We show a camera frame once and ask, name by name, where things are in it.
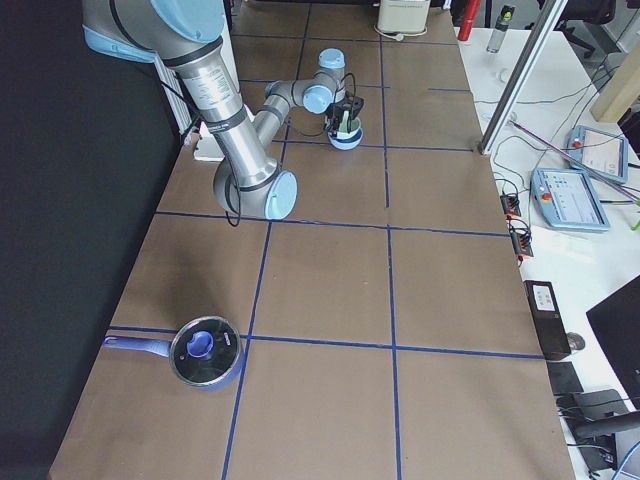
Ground upper orange black adapter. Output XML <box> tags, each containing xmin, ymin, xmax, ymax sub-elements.
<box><xmin>500</xmin><ymin>194</ymin><xmax>521</xmax><ymax>220</ymax></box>

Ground blue teach pendant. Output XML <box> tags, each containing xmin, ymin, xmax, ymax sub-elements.
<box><xmin>531</xmin><ymin>168</ymin><xmax>610</xmax><ymax>232</ymax></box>
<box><xmin>567</xmin><ymin>125</ymin><xmax>629</xmax><ymax>184</ymax></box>

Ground blue bowl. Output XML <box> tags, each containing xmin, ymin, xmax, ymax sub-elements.
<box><xmin>328</xmin><ymin>128</ymin><xmax>363</xmax><ymax>151</ymax></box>

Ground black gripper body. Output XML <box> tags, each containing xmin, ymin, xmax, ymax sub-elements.
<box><xmin>327</xmin><ymin>97</ymin><xmax>364</xmax><ymax>126</ymax></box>

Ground far blue teach pendant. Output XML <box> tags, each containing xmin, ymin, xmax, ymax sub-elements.
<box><xmin>567</xmin><ymin>125</ymin><xmax>629</xmax><ymax>184</ymax></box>

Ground aluminium frame post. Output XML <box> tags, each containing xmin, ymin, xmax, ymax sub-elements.
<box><xmin>478</xmin><ymin>0</ymin><xmax>568</xmax><ymax>155</ymax></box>

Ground near blue teach pendant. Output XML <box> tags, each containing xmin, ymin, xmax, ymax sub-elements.
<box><xmin>531</xmin><ymin>168</ymin><xmax>610</xmax><ymax>232</ymax></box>

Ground white appliance at table end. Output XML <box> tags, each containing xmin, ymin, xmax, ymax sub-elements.
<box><xmin>376</xmin><ymin>0</ymin><xmax>430</xmax><ymax>35</ymax></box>

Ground clear water bottle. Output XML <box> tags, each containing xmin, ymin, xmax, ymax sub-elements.
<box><xmin>486</xmin><ymin>4</ymin><xmax>515</xmax><ymax>54</ymax></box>

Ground lower orange black adapter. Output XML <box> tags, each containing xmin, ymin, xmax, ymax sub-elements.
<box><xmin>509</xmin><ymin>227</ymin><xmax>534</xmax><ymax>261</ymax></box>

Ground orange black adapter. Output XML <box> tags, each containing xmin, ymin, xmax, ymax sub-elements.
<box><xmin>500</xmin><ymin>194</ymin><xmax>521</xmax><ymax>220</ymax></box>
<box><xmin>509</xmin><ymin>227</ymin><xmax>534</xmax><ymax>261</ymax></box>

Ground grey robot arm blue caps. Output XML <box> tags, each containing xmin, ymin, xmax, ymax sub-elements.
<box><xmin>82</xmin><ymin>0</ymin><xmax>363</xmax><ymax>220</ymax></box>

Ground blue pot with glass lid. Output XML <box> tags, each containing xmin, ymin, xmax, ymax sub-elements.
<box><xmin>103</xmin><ymin>316</ymin><xmax>245</xmax><ymax>391</ymax></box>

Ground black rectangular box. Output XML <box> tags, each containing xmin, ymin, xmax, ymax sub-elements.
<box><xmin>524</xmin><ymin>280</ymin><xmax>571</xmax><ymax>361</ymax></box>

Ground green bowl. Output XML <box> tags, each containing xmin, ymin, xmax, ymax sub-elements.
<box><xmin>332</xmin><ymin>117</ymin><xmax>361</xmax><ymax>143</ymax></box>

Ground red bottle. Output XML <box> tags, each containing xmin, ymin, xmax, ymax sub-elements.
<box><xmin>457</xmin><ymin>0</ymin><xmax>482</xmax><ymax>42</ymax></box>

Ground black monitor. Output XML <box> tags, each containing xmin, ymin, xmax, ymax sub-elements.
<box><xmin>587</xmin><ymin>277</ymin><xmax>640</xmax><ymax>408</ymax></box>

